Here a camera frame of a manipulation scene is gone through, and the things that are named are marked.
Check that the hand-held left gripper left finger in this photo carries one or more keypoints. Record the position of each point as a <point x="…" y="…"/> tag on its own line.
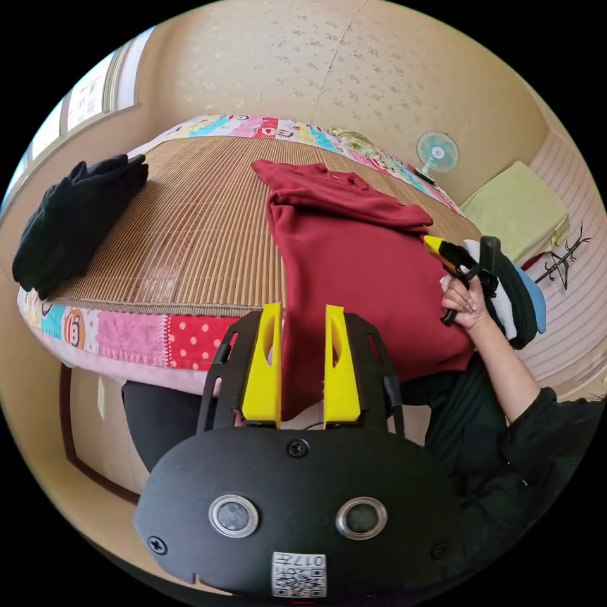
<point x="258" y="379"/>

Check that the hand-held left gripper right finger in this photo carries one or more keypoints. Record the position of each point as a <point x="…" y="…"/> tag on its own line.
<point x="344" y="384"/>

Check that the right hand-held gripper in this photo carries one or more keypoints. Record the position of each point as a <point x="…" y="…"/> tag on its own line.
<point x="519" y="308"/>

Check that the red long sleeve shirt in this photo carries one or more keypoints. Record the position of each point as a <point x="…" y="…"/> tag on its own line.
<point x="370" y="265"/>

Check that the person's right forearm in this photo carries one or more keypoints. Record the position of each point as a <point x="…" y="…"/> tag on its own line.
<point x="507" y="370"/>

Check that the person's right hand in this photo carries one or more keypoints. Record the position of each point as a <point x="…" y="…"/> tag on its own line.
<point x="467" y="303"/>

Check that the yellow-green folded blanket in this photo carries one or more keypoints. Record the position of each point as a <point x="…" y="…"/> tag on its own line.
<point x="517" y="208"/>

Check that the small teal fan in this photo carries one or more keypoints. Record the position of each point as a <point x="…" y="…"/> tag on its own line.
<point x="437" y="152"/>

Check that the black coat rack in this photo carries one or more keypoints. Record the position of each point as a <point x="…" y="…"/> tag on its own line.
<point x="562" y="261"/>

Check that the person's body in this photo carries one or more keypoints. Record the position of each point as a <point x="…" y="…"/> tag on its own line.
<point x="474" y="436"/>

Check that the bed with woven mat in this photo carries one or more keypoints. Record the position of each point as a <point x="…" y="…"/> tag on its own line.
<point x="189" y="223"/>

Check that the pile of clothes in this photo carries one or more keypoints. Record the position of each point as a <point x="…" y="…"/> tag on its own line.
<point x="71" y="223"/>

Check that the window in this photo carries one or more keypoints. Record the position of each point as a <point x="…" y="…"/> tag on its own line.
<point x="80" y="99"/>

